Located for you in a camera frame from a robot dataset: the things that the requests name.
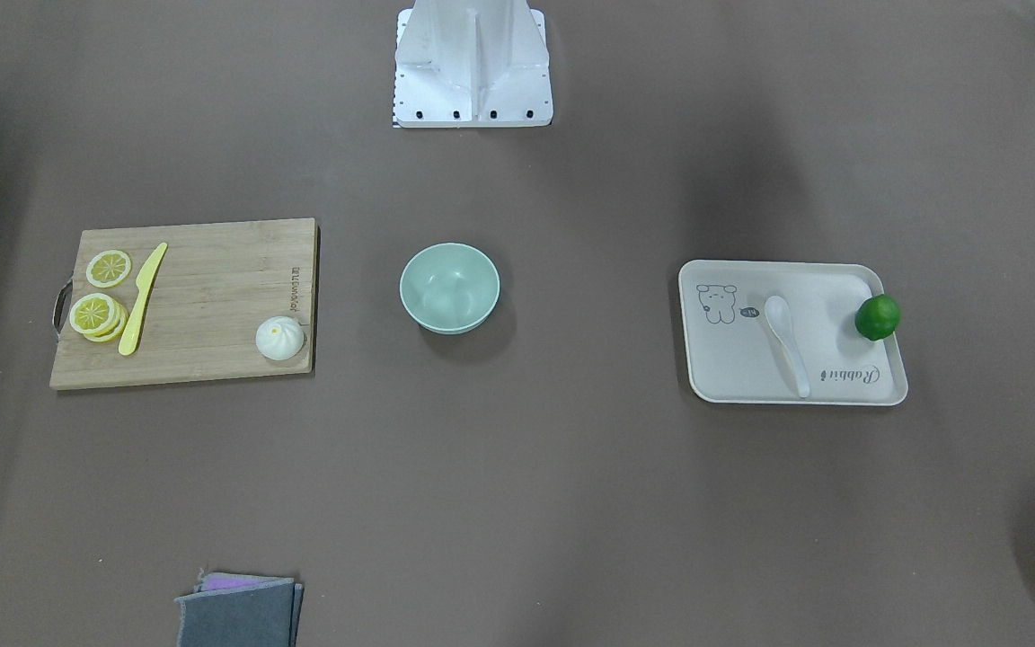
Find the yellow plastic knife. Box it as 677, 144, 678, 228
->
118, 242, 169, 357

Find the grey folded cloth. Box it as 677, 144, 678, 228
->
175, 571, 305, 646

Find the white steamed bun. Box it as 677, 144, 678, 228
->
254, 316, 305, 361

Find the lower lemon slice stack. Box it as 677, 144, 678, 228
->
68, 292, 128, 343

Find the mint green bowl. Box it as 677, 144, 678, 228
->
400, 242, 501, 335

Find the cream rabbit tray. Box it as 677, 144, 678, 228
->
677, 261, 909, 406

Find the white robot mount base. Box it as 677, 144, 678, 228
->
392, 1, 554, 129

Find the green lime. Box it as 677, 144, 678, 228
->
854, 294, 901, 342

